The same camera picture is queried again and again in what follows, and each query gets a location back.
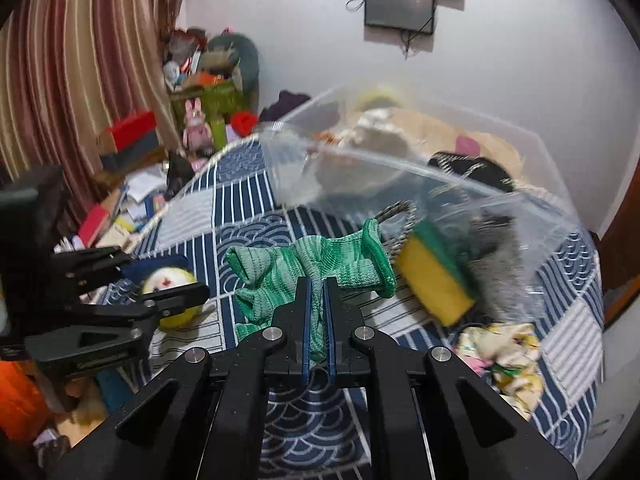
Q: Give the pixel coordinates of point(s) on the yellow round toy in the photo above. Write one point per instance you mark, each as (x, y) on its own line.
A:
(380, 97)

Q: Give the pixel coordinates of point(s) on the black cloth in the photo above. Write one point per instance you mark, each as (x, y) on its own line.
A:
(480, 170)

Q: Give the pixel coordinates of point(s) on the grey fluffy scourer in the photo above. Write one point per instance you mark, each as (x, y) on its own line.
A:
(495, 270)

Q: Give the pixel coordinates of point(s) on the green knitted cloth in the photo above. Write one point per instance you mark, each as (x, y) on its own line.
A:
(320, 260)

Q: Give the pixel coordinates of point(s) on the brown striped curtain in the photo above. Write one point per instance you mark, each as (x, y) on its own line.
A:
(75, 60)

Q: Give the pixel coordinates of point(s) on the pink bunny plush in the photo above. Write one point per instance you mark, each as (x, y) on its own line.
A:
(196, 127)

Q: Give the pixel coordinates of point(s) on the floral printed cloth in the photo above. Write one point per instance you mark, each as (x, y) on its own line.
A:
(510, 360)

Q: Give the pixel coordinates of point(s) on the dark figurine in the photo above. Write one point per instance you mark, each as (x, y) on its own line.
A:
(179, 172)

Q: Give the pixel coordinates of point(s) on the dark purple cloth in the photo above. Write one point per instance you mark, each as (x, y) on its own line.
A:
(287, 105)

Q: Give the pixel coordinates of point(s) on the navy and white patterned blanket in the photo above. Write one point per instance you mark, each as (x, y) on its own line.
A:
(240, 200)

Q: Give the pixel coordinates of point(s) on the orange bag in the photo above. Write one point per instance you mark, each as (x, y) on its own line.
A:
(20, 405)

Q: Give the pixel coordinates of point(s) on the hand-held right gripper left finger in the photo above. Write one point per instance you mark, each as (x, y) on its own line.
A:
(306, 320)

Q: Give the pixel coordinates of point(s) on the pile of books and papers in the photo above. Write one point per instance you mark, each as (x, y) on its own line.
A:
(125, 200)

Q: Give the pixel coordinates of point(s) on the green cardboard box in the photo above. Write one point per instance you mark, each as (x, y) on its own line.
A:
(220, 97)

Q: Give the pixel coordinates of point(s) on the white plush toy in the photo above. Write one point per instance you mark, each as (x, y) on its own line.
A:
(380, 132)

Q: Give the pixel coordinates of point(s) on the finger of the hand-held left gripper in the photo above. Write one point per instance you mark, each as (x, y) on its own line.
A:
(95, 265)
(125, 327)

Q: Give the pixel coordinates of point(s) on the small black wall panel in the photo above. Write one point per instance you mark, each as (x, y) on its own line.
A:
(400, 7)

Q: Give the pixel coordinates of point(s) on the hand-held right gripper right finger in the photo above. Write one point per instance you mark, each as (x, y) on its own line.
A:
(330, 320)

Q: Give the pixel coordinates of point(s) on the red box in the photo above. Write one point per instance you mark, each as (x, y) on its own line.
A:
(132, 127)

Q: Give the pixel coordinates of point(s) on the red cloth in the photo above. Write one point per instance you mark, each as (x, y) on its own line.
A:
(244, 122)

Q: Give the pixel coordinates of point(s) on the yellow ball with red print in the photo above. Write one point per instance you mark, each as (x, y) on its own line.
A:
(170, 277)

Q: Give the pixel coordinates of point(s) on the yellow and green sponge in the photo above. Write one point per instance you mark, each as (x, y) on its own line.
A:
(430, 277)

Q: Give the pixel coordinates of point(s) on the beige fluffy cloth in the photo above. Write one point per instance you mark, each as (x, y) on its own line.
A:
(440, 130)

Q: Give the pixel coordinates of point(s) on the brown wooden door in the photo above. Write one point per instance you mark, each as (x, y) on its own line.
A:
(622, 240)

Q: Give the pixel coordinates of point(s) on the pink pouch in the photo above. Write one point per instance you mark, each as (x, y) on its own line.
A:
(467, 145)

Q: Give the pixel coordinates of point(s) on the clear plastic storage bin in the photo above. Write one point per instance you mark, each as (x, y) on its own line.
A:
(360, 175)

